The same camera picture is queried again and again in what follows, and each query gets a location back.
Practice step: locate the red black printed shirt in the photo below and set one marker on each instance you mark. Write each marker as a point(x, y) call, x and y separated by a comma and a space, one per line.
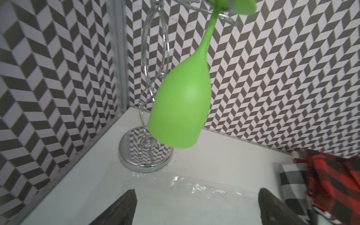
point(333, 185)

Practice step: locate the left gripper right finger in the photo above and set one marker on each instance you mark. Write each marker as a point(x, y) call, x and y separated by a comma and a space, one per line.
point(275, 212)

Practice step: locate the black white checked shirt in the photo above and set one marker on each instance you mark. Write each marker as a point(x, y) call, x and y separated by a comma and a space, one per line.
point(294, 191)

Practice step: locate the green plastic wine glass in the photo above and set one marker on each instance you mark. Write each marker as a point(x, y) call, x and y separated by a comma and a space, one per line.
point(183, 100)

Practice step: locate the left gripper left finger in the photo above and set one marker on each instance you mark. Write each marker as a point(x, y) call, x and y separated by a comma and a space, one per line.
point(121, 212)

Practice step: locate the clear plastic vacuum bag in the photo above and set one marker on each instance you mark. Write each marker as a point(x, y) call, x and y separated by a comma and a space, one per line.
point(166, 198)

